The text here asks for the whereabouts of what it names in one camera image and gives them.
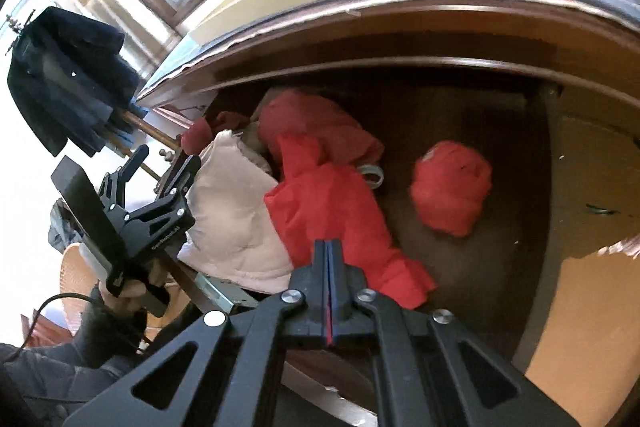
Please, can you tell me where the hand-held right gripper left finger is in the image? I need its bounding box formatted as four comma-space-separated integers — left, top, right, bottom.
62, 239, 332, 427

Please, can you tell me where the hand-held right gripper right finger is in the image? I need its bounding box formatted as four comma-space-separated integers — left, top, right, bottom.
327, 239, 578, 427

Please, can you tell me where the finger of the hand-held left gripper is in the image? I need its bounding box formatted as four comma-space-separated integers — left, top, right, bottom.
99, 146, 151, 212
125, 153, 202, 220

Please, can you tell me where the light pink underwear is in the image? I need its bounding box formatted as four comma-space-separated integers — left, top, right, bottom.
177, 129, 296, 295

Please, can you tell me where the wide wooden drawer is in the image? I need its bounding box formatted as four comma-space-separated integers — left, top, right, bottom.
175, 57, 640, 427

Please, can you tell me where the person's left forearm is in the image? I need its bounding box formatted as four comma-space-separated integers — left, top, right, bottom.
0, 297, 166, 427

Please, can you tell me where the person's left hand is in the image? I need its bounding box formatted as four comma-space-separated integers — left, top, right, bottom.
97, 257, 170, 327

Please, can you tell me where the teal hanging garment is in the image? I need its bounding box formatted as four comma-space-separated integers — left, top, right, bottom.
87, 99, 151, 152

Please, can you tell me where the wooden coat rack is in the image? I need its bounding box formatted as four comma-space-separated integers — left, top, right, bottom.
107, 107, 188, 182

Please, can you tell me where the tan wicker object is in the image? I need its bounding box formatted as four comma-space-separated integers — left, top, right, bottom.
59, 242, 108, 324

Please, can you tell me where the dark blue hanging jacket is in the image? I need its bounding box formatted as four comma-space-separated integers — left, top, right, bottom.
7, 7, 143, 158

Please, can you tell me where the metal clothes hanger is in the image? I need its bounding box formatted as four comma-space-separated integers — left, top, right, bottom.
4, 9, 38, 58

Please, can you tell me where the black cable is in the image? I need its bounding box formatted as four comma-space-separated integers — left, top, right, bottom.
22, 291, 101, 350

